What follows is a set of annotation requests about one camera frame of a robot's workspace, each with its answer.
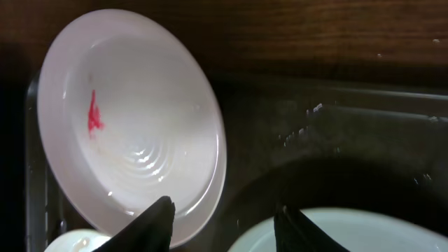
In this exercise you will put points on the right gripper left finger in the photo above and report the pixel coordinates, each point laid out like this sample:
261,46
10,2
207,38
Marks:
151,231

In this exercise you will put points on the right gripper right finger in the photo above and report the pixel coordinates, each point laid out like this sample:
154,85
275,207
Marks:
294,232

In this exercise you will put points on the white plate top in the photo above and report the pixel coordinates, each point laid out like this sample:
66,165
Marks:
126,116

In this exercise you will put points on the white plate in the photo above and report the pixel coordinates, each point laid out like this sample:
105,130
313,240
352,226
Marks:
82,240
126,116

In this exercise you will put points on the large brown serving tray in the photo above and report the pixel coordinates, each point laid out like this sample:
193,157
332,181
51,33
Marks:
301,143

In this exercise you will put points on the pale green plate right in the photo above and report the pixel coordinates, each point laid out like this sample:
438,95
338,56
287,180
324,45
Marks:
353,229

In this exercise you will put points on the white plate bottom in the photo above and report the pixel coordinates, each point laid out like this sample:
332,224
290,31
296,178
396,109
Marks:
82,240

